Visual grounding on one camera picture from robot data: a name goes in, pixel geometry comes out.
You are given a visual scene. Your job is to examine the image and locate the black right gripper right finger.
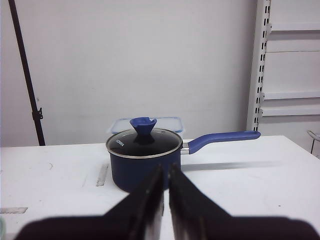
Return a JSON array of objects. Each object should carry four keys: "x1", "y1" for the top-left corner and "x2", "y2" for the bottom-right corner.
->
[{"x1": 168, "y1": 164, "x2": 316, "y2": 240}]

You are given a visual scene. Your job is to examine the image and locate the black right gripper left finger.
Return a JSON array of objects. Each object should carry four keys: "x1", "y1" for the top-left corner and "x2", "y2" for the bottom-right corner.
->
[{"x1": 16, "y1": 165, "x2": 164, "y2": 240}]

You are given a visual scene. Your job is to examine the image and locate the dark blue saucepan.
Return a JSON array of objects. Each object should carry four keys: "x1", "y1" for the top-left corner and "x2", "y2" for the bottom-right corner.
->
[{"x1": 109, "y1": 131, "x2": 261, "y2": 193}]

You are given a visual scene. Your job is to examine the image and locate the glass pot lid blue knob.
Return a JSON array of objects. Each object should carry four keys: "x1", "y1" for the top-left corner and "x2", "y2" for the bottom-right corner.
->
[{"x1": 105, "y1": 117, "x2": 183, "y2": 159}]

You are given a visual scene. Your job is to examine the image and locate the clear plastic container blue rim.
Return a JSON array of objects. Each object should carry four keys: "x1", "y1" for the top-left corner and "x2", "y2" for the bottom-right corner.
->
[{"x1": 107, "y1": 116, "x2": 184, "y2": 139}]

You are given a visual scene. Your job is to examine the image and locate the black tripod pole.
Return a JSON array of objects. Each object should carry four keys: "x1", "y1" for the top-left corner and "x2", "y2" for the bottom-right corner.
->
[{"x1": 8, "y1": 0, "x2": 46, "y2": 146}]

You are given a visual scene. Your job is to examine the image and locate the white slotted shelf rack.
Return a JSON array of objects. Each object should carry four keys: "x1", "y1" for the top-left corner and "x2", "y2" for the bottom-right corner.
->
[{"x1": 246, "y1": 0, "x2": 320, "y2": 140}]

